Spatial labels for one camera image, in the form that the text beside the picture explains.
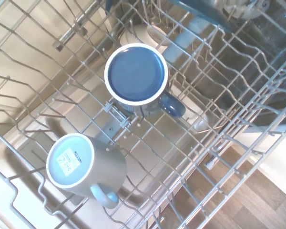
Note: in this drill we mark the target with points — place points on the white ceramic bowl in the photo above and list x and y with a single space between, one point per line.
138 33

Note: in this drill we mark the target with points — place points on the dishwasher tub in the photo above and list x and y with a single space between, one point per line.
264 47

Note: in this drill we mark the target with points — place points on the stainless dishwasher door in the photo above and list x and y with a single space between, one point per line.
26 205

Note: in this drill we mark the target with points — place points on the white cabinet with drawer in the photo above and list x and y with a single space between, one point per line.
276 152

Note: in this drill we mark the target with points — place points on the dark blue ceramic mug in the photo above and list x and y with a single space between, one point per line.
135 74

